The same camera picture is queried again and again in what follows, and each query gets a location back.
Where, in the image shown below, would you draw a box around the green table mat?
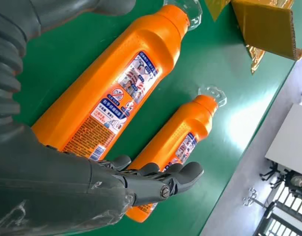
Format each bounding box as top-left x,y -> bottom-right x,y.
12,0 -> 302,236

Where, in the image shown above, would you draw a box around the black chair base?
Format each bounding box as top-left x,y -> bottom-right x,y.
259,161 -> 302,198

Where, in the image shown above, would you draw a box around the white flat board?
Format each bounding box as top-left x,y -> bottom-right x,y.
264,103 -> 302,177

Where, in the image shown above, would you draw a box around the yellow foil cardboard box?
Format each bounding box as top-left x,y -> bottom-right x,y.
205,0 -> 302,75

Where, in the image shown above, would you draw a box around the black grid frame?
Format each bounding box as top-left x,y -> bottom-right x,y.
254,182 -> 302,236

